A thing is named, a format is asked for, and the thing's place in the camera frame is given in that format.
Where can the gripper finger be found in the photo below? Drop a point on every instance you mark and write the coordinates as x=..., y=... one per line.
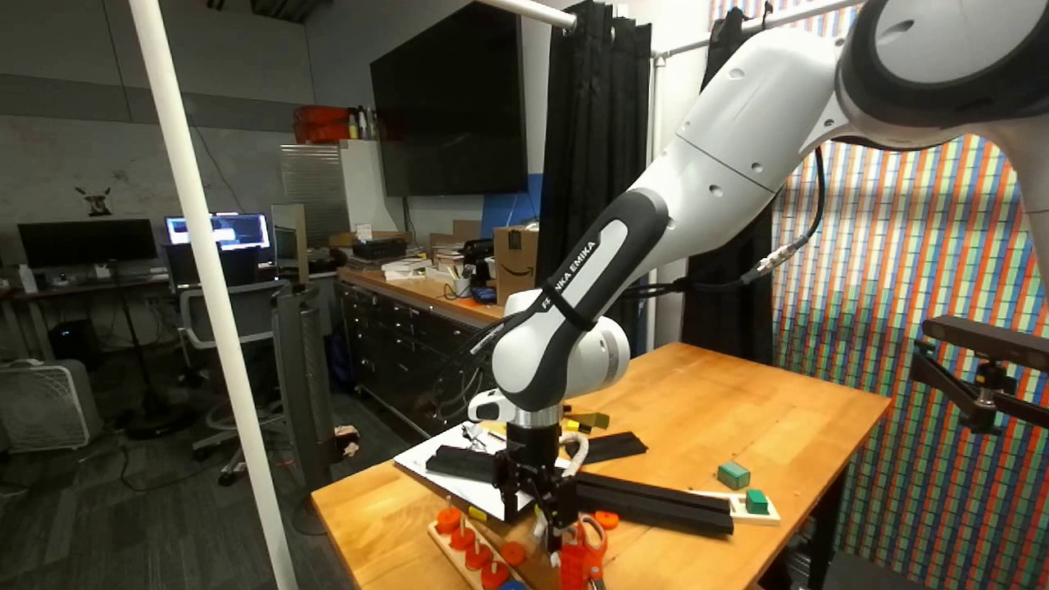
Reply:
x=508, y=492
x=561, y=512

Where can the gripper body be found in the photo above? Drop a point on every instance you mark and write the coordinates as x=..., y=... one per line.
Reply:
x=533, y=451

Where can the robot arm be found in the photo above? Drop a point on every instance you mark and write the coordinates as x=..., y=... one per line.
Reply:
x=737, y=156

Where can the small yellow token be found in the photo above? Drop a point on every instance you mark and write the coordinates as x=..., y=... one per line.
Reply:
x=478, y=514

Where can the orange token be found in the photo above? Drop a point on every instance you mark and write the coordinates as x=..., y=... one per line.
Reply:
x=479, y=557
x=494, y=575
x=461, y=539
x=448, y=519
x=606, y=519
x=513, y=553

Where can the wooden peg holder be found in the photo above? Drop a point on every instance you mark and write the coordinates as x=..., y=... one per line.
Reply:
x=459, y=555

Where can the blue token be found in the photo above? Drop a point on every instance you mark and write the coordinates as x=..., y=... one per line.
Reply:
x=512, y=586

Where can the white paper sheet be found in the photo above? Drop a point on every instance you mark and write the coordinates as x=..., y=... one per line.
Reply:
x=459, y=483

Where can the black rectangular block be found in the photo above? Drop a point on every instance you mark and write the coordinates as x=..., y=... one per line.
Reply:
x=460, y=464

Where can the yellow black tool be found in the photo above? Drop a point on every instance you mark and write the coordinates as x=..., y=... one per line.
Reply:
x=588, y=421

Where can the flat black plate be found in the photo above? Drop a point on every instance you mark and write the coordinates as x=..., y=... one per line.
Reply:
x=610, y=447

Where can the long black bar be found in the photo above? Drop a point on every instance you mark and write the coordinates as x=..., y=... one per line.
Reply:
x=656, y=501

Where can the black drawer workbench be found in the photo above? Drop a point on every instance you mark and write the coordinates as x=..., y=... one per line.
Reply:
x=401, y=344

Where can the green block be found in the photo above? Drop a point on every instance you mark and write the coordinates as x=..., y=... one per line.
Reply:
x=733, y=474
x=756, y=501

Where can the small wooden base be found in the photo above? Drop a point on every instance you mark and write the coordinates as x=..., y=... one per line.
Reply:
x=737, y=508

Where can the cardboard box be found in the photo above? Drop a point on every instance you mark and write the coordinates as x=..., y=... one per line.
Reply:
x=515, y=262

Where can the grey tower fan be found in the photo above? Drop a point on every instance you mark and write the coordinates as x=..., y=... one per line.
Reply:
x=305, y=385

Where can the office chair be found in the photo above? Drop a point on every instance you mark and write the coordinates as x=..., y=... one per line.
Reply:
x=254, y=319

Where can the white cabinet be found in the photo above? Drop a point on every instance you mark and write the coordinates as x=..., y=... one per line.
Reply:
x=328, y=192

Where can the lit monitor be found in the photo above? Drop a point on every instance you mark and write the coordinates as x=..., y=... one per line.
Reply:
x=238, y=231

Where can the white pole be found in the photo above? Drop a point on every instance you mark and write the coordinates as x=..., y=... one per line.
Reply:
x=205, y=270

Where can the colourful striped backdrop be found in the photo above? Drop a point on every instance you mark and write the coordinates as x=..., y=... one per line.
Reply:
x=918, y=369

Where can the orange bag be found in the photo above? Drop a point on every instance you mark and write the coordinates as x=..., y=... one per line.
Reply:
x=321, y=124

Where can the white horizontal rod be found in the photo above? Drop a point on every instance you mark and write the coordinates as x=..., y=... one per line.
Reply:
x=541, y=11

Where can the white box fan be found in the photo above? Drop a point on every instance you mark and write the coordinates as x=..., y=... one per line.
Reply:
x=45, y=406

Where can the dark monitor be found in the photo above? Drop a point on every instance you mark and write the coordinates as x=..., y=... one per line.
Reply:
x=86, y=242

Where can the large black wall screen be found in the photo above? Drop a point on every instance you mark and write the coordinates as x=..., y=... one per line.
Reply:
x=451, y=106

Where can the camera on mount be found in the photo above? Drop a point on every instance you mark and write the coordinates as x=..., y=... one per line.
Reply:
x=983, y=369

